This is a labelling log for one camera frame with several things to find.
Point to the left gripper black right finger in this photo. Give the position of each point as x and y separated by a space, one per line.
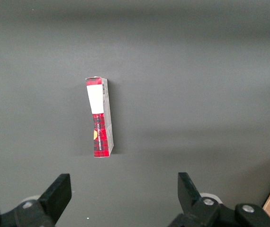
191 208

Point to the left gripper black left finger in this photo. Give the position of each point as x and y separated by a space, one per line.
49 203

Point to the red and grey carton box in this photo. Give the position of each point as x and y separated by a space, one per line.
100 118

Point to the dark grey table mat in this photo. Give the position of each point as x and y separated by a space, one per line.
184 82

